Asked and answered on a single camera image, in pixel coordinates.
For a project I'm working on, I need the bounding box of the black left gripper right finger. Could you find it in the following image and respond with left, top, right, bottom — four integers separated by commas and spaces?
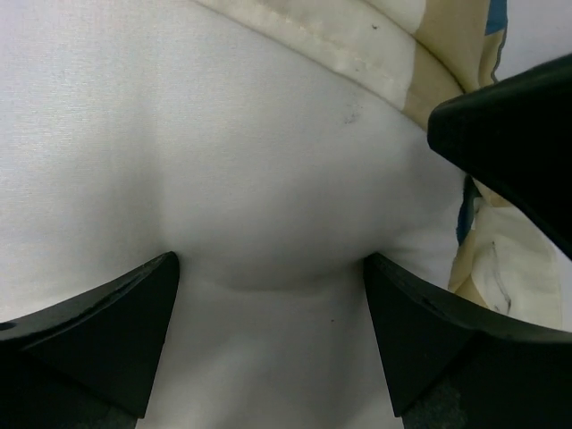
364, 254, 571, 429

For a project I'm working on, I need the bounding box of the white pillow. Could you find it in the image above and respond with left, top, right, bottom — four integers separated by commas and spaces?
1, 1, 463, 428

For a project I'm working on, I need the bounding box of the blue tan white patchwork pillowcase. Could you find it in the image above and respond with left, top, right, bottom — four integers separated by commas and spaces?
208, 1, 563, 329

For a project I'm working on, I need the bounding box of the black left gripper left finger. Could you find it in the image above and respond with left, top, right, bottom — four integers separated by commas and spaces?
1, 252, 179, 428

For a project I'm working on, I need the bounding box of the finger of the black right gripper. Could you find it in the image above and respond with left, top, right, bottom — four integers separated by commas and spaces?
427, 55, 571, 256

